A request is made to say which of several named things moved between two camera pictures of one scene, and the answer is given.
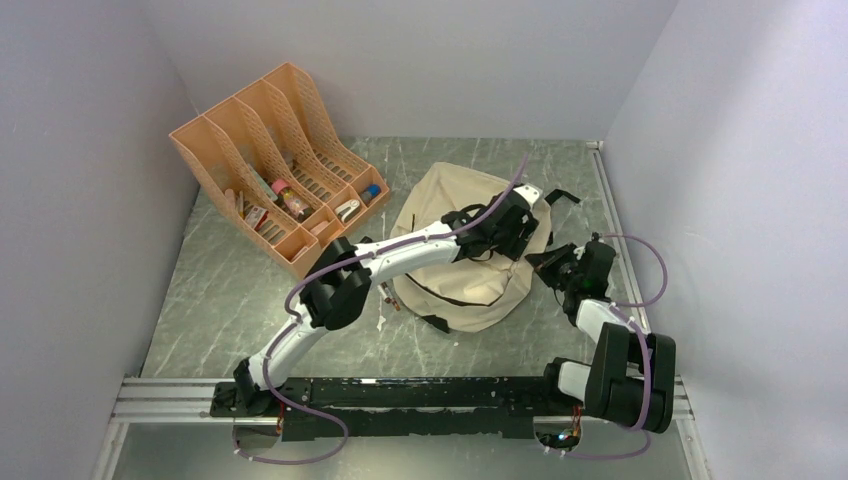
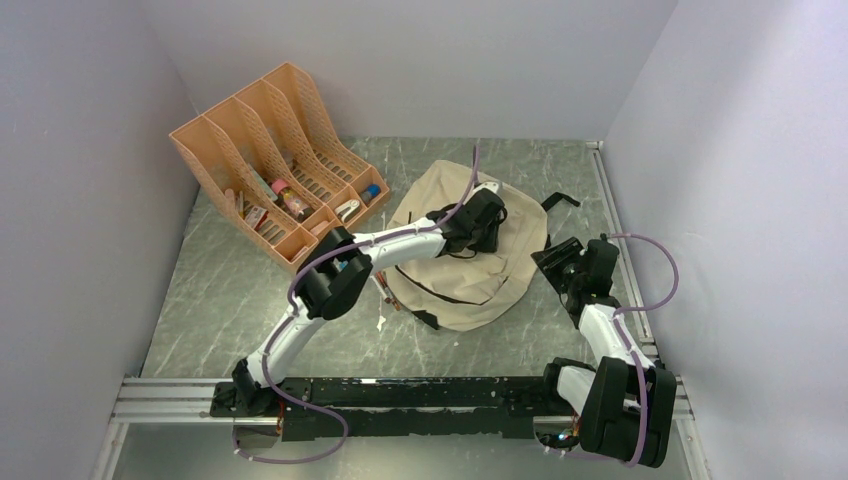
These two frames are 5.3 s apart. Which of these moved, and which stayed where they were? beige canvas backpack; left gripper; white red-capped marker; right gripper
Moved: left gripper
Stayed: white red-capped marker; right gripper; beige canvas backpack
